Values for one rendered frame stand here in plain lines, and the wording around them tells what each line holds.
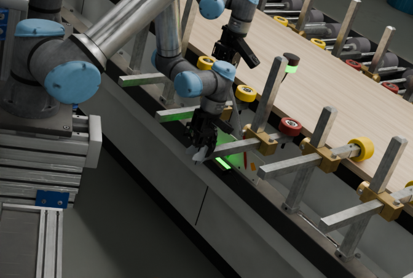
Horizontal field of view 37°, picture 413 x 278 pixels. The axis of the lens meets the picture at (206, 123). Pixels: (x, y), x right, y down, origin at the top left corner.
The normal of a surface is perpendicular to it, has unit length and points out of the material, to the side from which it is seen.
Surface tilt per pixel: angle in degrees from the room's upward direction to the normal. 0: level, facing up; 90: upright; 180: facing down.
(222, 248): 90
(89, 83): 95
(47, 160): 90
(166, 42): 104
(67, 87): 95
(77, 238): 0
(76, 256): 0
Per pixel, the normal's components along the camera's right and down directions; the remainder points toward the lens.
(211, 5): -0.13, 0.45
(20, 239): 0.25, -0.85
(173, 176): -0.75, 0.13
